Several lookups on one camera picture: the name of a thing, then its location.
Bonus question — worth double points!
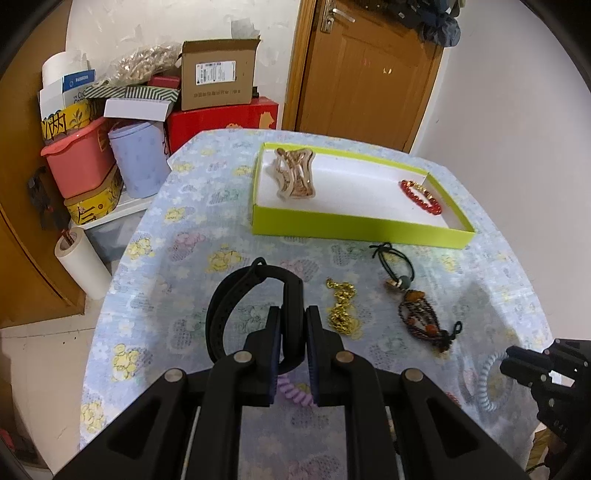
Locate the dark clothes on door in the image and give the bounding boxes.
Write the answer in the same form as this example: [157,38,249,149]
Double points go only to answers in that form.
[386,0,466,48]

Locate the white flat box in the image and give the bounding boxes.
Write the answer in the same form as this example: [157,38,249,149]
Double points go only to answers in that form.
[103,98,173,122]

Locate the pink plastic basket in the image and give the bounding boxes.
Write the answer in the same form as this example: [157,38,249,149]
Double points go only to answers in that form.
[41,117,115,199]

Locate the silver door handle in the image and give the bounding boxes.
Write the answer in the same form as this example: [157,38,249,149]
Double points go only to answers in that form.
[318,0,356,34]

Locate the beige hair claw clip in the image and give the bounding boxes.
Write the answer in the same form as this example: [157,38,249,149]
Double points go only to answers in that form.
[271,148,315,200]

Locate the gold chain necklace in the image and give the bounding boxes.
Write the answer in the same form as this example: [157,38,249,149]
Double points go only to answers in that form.
[324,277,366,340]

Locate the red gift box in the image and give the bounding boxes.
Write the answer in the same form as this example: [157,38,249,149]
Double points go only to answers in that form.
[166,96,279,153]

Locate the floral blue tablecloth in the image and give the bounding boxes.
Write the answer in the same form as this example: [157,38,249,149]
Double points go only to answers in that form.
[80,130,552,464]

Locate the white paper roll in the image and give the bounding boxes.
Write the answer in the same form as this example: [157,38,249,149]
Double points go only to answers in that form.
[54,227,112,300]

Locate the brown cardboard box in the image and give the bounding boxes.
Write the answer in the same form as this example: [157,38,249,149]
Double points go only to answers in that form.
[180,38,260,111]

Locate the white roll behind boxes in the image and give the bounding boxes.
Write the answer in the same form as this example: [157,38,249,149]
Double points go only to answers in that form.
[41,50,89,87]

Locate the red bead bracelet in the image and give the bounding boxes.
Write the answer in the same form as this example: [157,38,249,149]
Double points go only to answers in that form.
[399,179,444,217]

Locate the green striped box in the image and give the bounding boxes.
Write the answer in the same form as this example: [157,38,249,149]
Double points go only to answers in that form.
[83,85,180,103]

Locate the purple spiral hair tie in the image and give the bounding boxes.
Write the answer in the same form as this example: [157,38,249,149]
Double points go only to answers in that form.
[275,374,320,409]

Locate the yellow patterned box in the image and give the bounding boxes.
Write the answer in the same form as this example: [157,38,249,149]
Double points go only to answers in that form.
[40,99,96,145]

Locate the black headband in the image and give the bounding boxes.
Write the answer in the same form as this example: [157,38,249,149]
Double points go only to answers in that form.
[204,257,305,374]

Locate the brown wooden door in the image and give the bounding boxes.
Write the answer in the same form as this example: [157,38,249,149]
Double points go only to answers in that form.
[281,1,444,152]

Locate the brown beaded braided bracelet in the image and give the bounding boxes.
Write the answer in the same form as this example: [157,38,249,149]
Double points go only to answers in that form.
[397,289,464,354]

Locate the small red box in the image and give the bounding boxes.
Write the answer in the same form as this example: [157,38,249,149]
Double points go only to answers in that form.
[147,75,180,89]

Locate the green white shallow box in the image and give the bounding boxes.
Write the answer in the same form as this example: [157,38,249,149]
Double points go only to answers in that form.
[252,143,476,249]

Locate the clear plastic storage bin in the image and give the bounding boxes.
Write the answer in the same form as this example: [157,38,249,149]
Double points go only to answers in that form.
[69,190,155,264]

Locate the white blue paper box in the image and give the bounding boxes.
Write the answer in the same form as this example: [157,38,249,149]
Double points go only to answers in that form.
[38,69,95,120]

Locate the brown wooden cabinet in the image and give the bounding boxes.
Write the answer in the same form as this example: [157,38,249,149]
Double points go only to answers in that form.
[1,1,85,327]

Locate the yellow round tin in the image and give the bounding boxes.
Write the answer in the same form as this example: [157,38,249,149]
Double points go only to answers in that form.
[64,165,123,225]

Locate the bag of beige items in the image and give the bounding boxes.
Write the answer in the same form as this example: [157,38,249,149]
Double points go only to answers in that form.
[96,42,182,87]

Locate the light blue spiral hair tie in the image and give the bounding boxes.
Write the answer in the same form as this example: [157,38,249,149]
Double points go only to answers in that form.
[461,351,515,413]

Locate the black hair tie with beads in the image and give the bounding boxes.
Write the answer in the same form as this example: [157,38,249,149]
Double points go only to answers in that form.
[368,242,417,292]

